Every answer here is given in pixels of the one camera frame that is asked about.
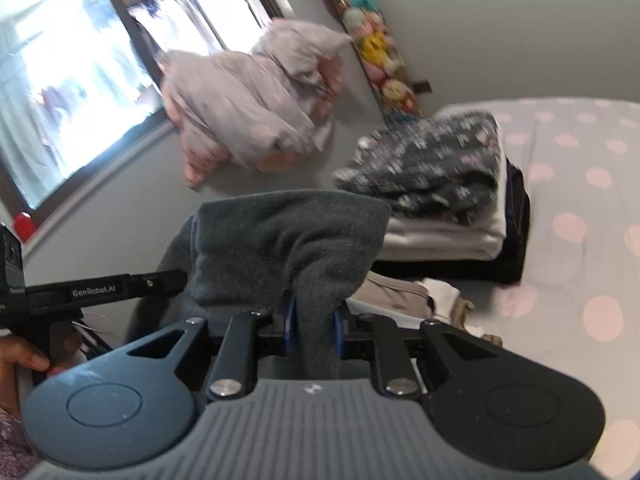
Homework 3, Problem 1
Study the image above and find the dark grey garment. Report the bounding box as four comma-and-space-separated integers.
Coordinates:
125, 190, 390, 380

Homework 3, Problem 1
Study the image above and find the beige folded clothes stack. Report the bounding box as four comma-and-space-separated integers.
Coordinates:
346, 272, 503, 347

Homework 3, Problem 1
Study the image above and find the black folded clothes pile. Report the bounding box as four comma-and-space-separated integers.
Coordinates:
372, 160, 530, 285

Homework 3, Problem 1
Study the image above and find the left hand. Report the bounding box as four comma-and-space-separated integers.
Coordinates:
1, 330, 82, 419

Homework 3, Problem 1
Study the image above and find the red cup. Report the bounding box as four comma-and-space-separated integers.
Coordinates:
12, 212, 37, 243

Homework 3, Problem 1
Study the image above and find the pink dotted grey bedsheet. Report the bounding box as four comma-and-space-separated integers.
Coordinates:
454, 98, 639, 479

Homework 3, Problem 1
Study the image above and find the white patterned folded garment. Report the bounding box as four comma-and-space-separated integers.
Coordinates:
332, 110, 503, 226

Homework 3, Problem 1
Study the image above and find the pink grey bundled duvet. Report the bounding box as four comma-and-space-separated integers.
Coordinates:
157, 20, 352, 188

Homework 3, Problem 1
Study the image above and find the hanging plush toy organizer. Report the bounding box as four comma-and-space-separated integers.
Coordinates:
323, 0, 421, 124

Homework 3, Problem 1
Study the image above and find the window with dark frame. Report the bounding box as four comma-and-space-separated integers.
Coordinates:
1, 0, 283, 228

